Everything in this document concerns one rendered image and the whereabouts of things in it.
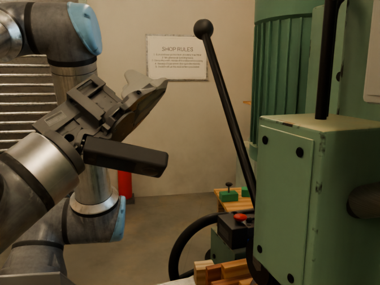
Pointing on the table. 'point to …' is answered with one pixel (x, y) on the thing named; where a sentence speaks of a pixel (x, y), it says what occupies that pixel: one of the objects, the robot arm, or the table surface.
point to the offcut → (199, 275)
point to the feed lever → (257, 271)
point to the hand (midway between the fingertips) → (165, 87)
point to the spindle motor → (280, 60)
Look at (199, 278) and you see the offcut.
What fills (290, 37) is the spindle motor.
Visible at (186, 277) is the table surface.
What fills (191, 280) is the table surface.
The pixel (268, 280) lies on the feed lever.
